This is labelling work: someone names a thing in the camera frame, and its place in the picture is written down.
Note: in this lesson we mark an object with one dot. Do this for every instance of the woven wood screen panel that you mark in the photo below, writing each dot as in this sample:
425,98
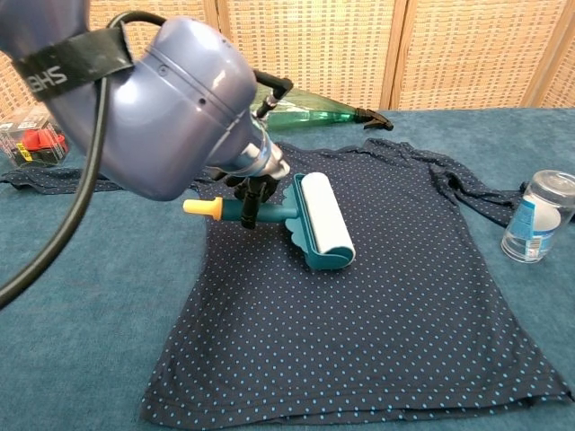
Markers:
323,40
11,94
563,67
188,11
476,54

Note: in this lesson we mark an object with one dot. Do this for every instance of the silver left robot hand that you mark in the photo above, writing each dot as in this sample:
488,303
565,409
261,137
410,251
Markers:
251,188

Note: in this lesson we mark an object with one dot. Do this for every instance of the green plastic spray bottle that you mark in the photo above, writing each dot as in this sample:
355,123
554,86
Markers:
314,116

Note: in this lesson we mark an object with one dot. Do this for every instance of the teal lint roller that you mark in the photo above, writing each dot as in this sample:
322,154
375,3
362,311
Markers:
323,220

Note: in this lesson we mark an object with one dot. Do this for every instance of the clear box with red items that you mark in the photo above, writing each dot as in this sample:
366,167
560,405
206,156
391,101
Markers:
40,141

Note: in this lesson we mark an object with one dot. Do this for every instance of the teal table cloth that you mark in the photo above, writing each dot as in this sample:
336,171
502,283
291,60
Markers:
90,336

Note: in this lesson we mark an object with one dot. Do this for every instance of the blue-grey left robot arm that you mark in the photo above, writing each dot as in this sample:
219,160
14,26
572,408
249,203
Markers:
170,112

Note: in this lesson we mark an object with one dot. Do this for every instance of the navy polka dot shirt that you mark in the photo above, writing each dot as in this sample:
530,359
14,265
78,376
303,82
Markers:
337,314

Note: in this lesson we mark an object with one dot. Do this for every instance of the clear bottle blue label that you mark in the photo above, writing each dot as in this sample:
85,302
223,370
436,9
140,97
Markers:
534,224

